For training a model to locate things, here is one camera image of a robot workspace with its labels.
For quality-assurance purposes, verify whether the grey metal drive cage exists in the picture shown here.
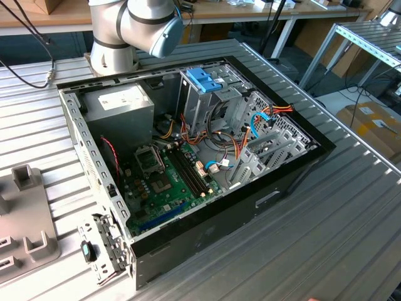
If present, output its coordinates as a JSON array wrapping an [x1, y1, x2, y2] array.
[[175, 59, 251, 134]]

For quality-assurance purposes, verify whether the thin locking lever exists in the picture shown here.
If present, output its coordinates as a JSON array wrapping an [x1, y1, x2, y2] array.
[[157, 147, 167, 172]]

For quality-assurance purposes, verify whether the black cable silver connector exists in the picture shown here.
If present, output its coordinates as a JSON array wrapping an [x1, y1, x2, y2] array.
[[0, 0, 56, 89]]

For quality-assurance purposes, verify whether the blue expansion slot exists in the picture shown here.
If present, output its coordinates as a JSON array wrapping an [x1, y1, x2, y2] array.
[[139, 202, 189, 231]]

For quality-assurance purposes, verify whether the long blue data wire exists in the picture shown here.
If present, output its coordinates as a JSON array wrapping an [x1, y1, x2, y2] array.
[[249, 111, 274, 139]]

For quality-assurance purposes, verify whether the brown cardboard sheet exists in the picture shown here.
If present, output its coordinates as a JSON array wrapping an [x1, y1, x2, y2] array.
[[294, 18, 377, 79]]

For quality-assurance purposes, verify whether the black blue case latch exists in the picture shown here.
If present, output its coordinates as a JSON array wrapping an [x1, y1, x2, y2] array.
[[80, 240, 97, 263]]

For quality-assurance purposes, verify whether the red black fan wire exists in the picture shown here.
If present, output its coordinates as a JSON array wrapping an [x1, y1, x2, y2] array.
[[100, 135, 122, 179]]

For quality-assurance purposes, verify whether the black RAM slot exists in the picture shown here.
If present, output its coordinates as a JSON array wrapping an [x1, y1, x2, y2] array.
[[166, 150, 202, 199], [174, 147, 207, 194], [170, 149, 205, 196], [178, 146, 210, 191]]

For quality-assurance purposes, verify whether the small metal tool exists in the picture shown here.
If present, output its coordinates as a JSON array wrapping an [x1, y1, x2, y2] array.
[[380, 121, 399, 134]]

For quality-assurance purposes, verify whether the grey card retainer bracket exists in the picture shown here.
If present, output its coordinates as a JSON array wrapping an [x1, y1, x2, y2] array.
[[92, 213, 133, 272]]

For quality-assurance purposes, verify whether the grey parts rack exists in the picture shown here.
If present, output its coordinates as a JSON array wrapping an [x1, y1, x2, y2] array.
[[0, 164, 61, 285]]

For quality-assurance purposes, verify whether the grey metal disk bay cage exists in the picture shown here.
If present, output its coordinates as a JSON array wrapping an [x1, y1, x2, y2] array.
[[228, 90, 317, 191]]

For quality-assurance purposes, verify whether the yellow black wire bundle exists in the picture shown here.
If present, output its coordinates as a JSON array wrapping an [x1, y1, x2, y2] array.
[[155, 114, 175, 139]]

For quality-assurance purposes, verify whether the blue plastic drive latch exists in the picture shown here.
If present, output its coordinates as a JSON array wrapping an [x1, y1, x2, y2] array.
[[185, 68, 225, 94]]

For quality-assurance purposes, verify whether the green motherboard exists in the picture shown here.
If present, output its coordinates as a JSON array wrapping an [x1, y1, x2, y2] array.
[[120, 142, 225, 238]]

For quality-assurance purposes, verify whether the orange yellow power wire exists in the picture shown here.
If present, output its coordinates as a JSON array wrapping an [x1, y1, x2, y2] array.
[[261, 105, 294, 115]]

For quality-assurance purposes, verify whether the metal slat side table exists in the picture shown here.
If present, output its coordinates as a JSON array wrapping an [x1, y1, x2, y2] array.
[[299, 21, 401, 92]]

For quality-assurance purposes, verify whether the labelled cardboard box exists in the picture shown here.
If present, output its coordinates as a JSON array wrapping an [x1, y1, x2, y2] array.
[[335, 102, 401, 164]]

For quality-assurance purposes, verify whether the long wooden desk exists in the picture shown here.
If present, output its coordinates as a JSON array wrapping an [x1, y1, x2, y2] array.
[[0, 0, 373, 37]]

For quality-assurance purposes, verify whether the grey power supply unit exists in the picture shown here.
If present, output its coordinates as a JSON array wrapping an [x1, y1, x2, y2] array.
[[81, 82, 156, 161]]

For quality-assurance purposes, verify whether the metal socket cover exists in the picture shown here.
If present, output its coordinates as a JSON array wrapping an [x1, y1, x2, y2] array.
[[134, 145, 165, 174]]

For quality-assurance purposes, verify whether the beige board connector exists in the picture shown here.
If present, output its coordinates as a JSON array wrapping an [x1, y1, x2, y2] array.
[[194, 161, 210, 180]]

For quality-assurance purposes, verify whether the short blue wire white plug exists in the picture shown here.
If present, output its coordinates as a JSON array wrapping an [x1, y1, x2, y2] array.
[[205, 159, 234, 173]]

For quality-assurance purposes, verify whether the black open PC case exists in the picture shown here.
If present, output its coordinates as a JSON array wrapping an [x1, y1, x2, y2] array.
[[56, 55, 338, 291]]

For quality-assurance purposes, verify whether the orange black wire bundle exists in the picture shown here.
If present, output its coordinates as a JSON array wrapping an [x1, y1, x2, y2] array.
[[180, 112, 251, 164]]

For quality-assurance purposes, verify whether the dark chipset chip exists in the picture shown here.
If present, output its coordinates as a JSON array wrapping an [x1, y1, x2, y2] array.
[[149, 175, 172, 194]]

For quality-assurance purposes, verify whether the CPU socket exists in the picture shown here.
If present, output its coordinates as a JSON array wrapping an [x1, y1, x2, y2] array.
[[133, 144, 167, 175]]

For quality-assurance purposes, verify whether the black tripod stand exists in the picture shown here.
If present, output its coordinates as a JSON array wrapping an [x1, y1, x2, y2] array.
[[259, 0, 288, 60]]

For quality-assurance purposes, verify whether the small brown box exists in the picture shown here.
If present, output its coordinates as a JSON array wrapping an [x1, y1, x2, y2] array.
[[34, 0, 63, 15]]

